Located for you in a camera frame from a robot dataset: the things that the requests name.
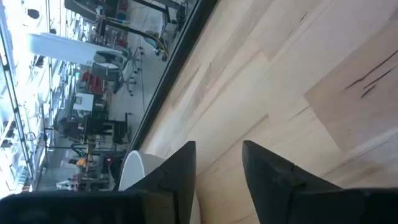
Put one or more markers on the red chair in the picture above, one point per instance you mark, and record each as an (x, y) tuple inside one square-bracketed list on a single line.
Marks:
[(93, 82)]

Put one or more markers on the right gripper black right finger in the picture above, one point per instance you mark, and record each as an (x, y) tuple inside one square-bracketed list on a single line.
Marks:
[(267, 180)]

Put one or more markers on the person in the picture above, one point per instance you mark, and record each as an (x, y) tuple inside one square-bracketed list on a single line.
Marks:
[(81, 161)]

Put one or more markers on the white bowl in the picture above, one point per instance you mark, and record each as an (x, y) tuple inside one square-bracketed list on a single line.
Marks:
[(132, 171)]

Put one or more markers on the white pillar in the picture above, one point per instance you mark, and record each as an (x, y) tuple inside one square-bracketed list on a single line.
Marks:
[(68, 48)]

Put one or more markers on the black desk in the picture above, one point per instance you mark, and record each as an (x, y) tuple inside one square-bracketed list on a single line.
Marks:
[(105, 127)]

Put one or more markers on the white box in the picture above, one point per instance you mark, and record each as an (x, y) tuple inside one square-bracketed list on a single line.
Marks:
[(84, 102)]

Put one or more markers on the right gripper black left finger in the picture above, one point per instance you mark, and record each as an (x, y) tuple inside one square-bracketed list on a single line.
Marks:
[(177, 174)]

